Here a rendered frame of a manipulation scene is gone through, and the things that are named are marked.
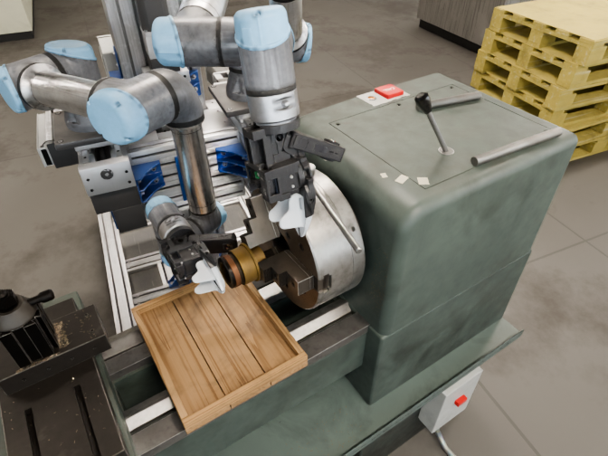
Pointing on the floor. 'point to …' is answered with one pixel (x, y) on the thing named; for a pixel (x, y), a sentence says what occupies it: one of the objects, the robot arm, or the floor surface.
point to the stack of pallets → (551, 65)
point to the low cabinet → (16, 20)
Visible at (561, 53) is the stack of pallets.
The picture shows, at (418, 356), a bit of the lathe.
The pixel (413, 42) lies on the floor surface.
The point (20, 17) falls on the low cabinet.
